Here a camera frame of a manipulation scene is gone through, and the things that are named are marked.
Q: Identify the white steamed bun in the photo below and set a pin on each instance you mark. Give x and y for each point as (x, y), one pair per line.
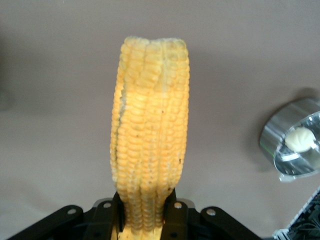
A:
(300, 140)

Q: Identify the aluminium frame rail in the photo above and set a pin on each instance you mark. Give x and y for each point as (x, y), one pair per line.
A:
(305, 220)

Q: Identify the yellow corn cob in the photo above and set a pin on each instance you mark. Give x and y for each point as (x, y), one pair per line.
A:
(150, 125)

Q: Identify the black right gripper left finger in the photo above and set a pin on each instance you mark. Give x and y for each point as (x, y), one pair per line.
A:
(102, 220)

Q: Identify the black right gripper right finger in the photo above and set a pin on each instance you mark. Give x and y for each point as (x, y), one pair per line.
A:
(180, 220)

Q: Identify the steel steamer bowl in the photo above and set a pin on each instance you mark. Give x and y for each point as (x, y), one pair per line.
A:
(277, 125)

